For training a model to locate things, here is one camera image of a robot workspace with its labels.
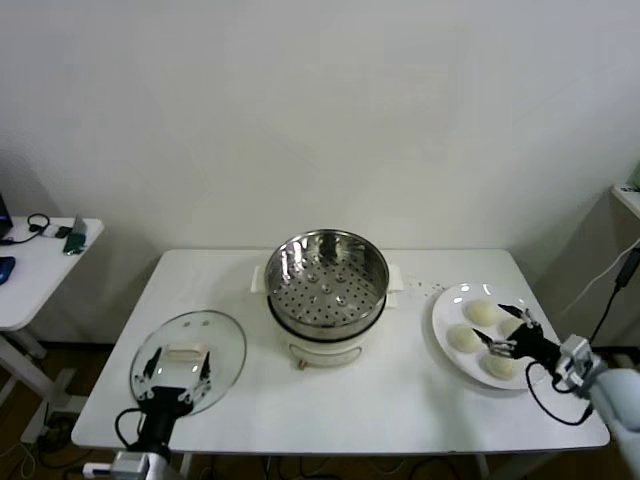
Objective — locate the pale left robot arm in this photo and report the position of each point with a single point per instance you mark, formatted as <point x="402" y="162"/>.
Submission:
<point x="161" y="467"/>

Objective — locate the dark laptop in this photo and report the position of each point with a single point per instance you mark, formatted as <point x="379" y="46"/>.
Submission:
<point x="3" y="215"/>

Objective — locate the floor power strip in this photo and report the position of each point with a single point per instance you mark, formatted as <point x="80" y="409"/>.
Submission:
<point x="60" y="427"/>

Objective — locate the green and grey device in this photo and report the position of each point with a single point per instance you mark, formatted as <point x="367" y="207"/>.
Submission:
<point x="75" y="242"/>

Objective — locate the blue rounded object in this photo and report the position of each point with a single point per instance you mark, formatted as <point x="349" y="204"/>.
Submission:
<point x="5" y="269"/>

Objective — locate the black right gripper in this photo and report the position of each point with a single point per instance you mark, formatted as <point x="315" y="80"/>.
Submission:
<point x="532" y="345"/>

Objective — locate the white table leg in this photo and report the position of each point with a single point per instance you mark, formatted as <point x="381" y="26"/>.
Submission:
<point x="482" y="466"/>
<point x="185" y="466"/>

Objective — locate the white round plate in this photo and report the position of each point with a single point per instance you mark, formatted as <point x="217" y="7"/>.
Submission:
<point x="450" y="310"/>

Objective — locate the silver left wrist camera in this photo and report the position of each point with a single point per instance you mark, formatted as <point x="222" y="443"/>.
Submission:
<point x="131" y="466"/>

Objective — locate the white side table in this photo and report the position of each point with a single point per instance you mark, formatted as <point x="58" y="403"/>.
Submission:
<point x="40" y="272"/>

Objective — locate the pale right robot arm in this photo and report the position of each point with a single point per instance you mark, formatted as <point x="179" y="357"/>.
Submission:
<point x="617" y="415"/>

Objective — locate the small white box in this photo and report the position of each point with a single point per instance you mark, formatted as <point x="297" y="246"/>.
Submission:
<point x="50" y="230"/>

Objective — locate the white steamed baozi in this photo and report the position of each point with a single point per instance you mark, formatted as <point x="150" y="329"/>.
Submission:
<point x="461" y="338"/>
<point x="497" y="367"/>
<point x="482" y="310"/>
<point x="510" y="326"/>

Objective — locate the small black device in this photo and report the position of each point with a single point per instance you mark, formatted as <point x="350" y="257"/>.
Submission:
<point x="63" y="231"/>

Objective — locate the perforated steel steamer basket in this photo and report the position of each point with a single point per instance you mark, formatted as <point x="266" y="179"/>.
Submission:
<point x="285" y="265"/>

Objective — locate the white electric cooker pot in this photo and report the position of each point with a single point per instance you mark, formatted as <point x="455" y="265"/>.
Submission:
<point x="325" y="354"/>

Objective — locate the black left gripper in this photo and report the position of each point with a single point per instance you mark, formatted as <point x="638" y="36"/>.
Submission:
<point x="162" y="402"/>

